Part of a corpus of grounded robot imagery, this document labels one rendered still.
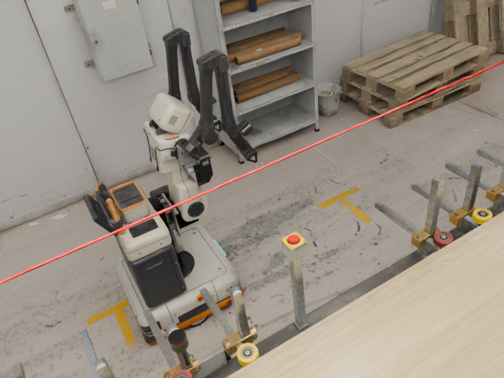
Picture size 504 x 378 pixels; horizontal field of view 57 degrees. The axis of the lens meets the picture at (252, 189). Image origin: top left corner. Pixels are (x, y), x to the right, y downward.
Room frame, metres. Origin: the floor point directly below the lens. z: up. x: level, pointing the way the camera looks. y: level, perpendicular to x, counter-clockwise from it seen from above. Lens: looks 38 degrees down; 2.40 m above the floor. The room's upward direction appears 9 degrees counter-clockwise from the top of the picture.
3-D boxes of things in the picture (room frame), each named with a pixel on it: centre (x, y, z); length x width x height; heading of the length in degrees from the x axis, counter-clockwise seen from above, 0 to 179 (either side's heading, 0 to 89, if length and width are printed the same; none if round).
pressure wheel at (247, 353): (0.98, 0.11, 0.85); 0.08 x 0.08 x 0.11
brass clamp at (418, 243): (1.50, -0.77, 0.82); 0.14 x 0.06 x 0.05; 115
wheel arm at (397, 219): (1.58, -0.72, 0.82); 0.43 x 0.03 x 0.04; 25
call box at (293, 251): (1.20, -0.12, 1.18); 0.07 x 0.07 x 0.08; 25
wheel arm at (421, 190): (1.68, -0.95, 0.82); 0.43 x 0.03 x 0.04; 25
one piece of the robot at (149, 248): (2.04, 0.66, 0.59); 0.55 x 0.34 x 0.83; 24
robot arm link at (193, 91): (2.46, 0.25, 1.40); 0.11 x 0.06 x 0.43; 24
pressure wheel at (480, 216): (1.50, -1.03, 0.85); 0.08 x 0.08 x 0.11
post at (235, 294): (1.09, 0.11, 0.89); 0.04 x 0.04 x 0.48; 25
